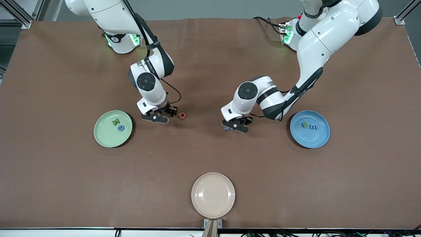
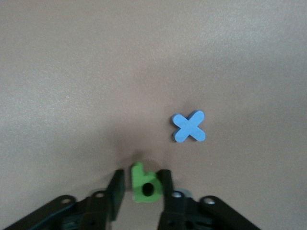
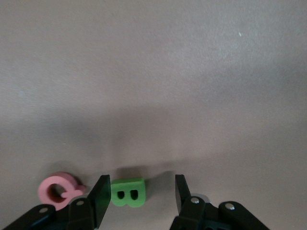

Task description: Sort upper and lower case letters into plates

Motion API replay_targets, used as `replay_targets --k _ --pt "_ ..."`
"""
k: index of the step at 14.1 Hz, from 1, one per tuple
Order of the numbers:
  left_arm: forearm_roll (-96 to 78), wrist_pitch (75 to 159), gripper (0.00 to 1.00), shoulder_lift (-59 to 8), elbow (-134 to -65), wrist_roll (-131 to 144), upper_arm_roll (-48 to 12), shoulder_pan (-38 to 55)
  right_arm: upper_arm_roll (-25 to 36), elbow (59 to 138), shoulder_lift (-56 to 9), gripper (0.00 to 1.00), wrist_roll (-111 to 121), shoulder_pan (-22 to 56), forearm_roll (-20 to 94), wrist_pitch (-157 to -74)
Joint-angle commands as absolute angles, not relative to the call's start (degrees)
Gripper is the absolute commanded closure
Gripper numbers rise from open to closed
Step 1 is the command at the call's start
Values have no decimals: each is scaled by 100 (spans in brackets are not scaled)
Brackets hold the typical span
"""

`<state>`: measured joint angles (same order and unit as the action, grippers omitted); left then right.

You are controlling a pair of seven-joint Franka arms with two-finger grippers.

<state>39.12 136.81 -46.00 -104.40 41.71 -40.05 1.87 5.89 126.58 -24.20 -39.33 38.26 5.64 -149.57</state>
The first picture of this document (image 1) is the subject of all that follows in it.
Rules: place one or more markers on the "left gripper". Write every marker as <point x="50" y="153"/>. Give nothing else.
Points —
<point x="249" y="120"/>

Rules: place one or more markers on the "small box with green lights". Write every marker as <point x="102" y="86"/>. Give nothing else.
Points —
<point x="286" y="33"/>
<point x="136" y="40"/>

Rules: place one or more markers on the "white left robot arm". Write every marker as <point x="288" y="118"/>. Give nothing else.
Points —
<point x="329" y="33"/>

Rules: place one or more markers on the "blue letter m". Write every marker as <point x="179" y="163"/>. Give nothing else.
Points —
<point x="313" y="127"/>

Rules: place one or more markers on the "blue plate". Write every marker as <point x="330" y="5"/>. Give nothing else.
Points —
<point x="309" y="138"/>

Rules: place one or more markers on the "blue letter G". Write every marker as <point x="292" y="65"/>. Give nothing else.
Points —
<point x="118" y="128"/>

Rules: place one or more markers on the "green letter N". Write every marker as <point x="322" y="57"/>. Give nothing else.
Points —
<point x="116" y="122"/>

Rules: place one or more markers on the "red letter Q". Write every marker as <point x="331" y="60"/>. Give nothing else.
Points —
<point x="179" y="115"/>

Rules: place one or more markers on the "beige plate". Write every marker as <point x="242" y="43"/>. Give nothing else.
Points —
<point x="213" y="195"/>

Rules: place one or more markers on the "aluminium frame profile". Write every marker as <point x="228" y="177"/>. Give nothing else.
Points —
<point x="403" y="16"/>
<point x="24" y="21"/>

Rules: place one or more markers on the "light green plate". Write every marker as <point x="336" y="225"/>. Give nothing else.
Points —
<point x="108" y="136"/>

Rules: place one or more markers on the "beige mount bar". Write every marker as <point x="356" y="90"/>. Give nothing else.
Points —
<point x="210" y="230"/>

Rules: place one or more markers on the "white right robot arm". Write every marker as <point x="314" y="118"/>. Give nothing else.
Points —
<point x="108" y="16"/>

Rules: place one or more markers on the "brown table mat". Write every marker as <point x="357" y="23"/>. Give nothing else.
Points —
<point x="210" y="82"/>

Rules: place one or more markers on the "grey metal bracket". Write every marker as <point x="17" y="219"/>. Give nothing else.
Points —
<point x="219" y="223"/>

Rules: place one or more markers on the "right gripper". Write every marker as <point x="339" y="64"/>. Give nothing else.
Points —
<point x="170" y="110"/>

